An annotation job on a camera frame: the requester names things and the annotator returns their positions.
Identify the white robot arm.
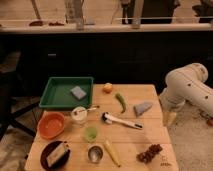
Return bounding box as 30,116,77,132
159,63,213,126

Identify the grey wedge sponge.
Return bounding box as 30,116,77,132
134,102,152,117

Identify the green chili pepper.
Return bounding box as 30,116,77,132
115,93,126,113

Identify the brown grape bunch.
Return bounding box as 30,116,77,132
136,144,163,164

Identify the orange fruit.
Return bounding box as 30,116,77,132
103,83,113,93

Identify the green small cup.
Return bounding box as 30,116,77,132
84,126,98,142

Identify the small metal cup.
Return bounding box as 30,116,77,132
88,146,103,163

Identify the white cup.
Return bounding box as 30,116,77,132
71,106,87,125

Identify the grey sponge in tray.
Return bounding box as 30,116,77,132
70,86,87,100

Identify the beige block in bowl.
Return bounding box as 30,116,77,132
46,143,69,167

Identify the green plastic tray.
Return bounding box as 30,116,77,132
39,77,93,110

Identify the black bowl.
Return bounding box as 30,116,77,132
40,141,70,171

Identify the orange bowl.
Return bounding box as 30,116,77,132
37,112,65,139

